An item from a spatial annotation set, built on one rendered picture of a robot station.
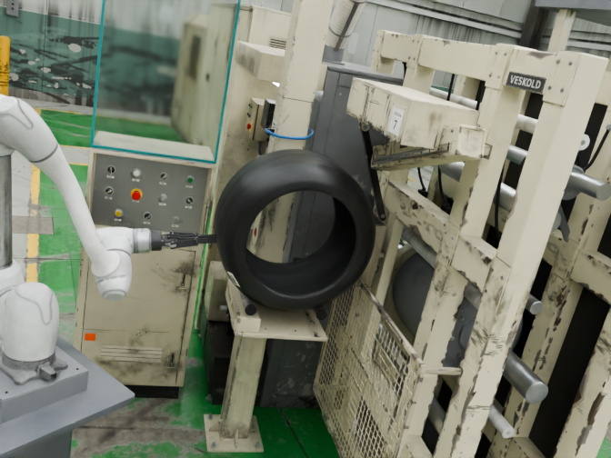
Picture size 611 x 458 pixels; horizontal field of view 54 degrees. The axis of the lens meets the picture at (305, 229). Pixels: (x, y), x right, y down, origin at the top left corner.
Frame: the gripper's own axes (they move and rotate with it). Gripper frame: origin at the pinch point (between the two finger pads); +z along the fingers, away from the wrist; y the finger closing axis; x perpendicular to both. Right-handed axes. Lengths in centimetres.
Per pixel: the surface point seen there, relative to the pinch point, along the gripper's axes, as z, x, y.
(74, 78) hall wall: -158, 44, 901
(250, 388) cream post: 22, 86, 27
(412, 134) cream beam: 61, -47, -35
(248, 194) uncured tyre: 13.5, -20.0, -10.7
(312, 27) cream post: 42, -75, 27
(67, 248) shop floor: -89, 101, 251
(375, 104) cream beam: 58, -52, -7
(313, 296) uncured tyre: 38.4, 19.6, -13.0
